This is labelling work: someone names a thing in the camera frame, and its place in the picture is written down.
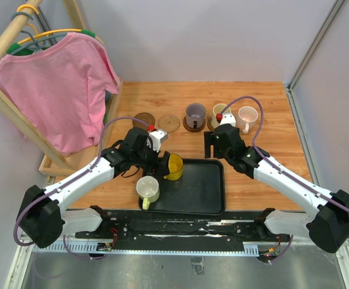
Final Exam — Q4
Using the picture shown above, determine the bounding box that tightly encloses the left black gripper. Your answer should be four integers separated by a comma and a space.
132, 139, 171, 178

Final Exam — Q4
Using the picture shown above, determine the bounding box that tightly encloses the white mug yellow handle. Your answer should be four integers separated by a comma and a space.
136, 176, 160, 210

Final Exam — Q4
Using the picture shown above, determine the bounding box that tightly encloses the cream mug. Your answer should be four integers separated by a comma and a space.
211, 104, 232, 123

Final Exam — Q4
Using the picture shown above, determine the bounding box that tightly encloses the purple mug black handle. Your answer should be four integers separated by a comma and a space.
186, 103, 206, 129

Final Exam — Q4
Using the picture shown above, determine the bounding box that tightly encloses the brown coaster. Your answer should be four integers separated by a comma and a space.
207, 117, 219, 131
132, 112, 156, 131
183, 116, 206, 132

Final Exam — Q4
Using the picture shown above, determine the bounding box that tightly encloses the pink mug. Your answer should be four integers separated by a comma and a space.
237, 106, 259, 130

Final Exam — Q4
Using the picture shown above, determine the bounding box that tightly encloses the woven rattan coaster back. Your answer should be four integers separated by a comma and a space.
158, 114, 180, 133

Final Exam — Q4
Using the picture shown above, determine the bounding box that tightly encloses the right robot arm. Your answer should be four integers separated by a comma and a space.
204, 124, 349, 253

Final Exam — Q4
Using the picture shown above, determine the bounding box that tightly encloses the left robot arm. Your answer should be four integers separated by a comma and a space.
15, 128, 169, 248

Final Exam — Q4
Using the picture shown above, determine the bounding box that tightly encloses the black serving tray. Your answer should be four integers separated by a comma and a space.
147, 158, 225, 216

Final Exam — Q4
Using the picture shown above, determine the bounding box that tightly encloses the wooden clothes rack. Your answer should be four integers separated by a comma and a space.
0, 0, 124, 179

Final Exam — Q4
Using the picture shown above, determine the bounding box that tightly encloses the pink t-shirt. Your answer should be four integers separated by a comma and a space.
0, 33, 120, 156

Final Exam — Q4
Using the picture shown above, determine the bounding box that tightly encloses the grey hanger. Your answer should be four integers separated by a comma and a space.
6, 4, 67, 56

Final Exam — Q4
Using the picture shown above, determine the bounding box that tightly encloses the yellow green hanger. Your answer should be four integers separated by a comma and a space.
6, 1, 104, 55

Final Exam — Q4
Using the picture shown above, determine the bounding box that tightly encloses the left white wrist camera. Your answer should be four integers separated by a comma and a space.
149, 129, 168, 152

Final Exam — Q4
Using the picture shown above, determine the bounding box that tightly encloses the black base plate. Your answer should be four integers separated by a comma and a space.
75, 210, 290, 254

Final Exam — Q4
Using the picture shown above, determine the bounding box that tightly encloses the aluminium corner post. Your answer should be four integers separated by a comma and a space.
289, 0, 348, 89

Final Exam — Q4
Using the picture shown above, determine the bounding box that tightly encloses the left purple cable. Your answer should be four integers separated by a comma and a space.
13, 116, 154, 261

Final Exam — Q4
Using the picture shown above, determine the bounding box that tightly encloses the purple cable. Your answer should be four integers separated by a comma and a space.
222, 96, 349, 266
13, 116, 154, 261

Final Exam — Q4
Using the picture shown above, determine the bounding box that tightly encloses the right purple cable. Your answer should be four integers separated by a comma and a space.
222, 96, 349, 266

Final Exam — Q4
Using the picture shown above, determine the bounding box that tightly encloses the aluminium rail frame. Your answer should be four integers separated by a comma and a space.
2, 215, 349, 289

